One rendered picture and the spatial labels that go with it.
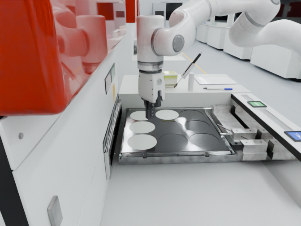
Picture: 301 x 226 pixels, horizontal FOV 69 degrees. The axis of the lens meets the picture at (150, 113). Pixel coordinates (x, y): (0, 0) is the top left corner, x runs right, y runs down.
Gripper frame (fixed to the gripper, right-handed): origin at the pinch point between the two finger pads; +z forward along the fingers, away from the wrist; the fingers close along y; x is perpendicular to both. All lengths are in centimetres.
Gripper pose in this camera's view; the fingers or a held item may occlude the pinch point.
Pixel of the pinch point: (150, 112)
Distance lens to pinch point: 77.7
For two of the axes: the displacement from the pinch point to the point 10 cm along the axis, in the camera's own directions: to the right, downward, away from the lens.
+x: -8.2, 2.4, -5.3
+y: -5.8, -3.3, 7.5
